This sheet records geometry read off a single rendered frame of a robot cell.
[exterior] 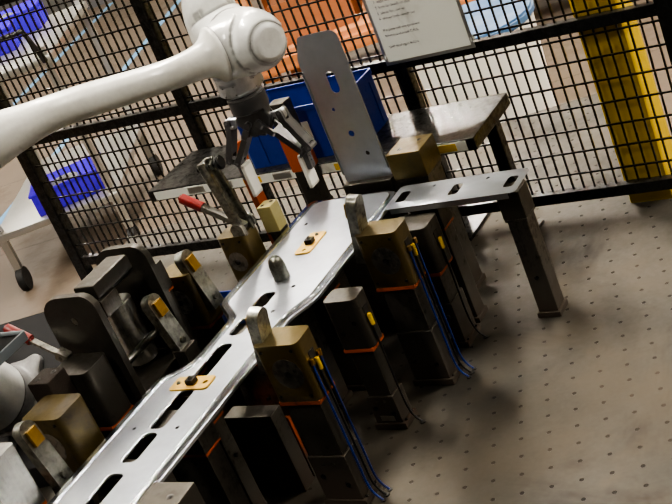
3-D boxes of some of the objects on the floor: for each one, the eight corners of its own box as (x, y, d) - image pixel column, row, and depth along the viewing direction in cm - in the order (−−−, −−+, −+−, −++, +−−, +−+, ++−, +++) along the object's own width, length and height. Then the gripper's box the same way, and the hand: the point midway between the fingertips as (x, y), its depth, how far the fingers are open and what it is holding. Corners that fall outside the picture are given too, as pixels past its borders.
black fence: (807, 471, 289) (627, -193, 228) (160, 474, 396) (-81, 23, 335) (816, 432, 299) (645, -213, 238) (182, 445, 406) (-47, 3, 345)
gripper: (182, 110, 241) (227, 206, 249) (288, 87, 227) (331, 190, 236) (202, 93, 246) (244, 188, 255) (306, 70, 233) (347, 171, 241)
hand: (284, 184), depth 245 cm, fingers open, 13 cm apart
